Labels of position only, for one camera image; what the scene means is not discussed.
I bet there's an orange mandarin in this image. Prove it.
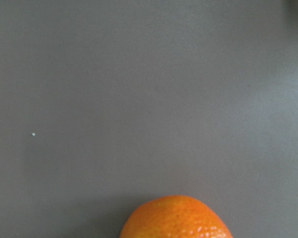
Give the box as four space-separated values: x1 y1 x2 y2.
119 195 233 238

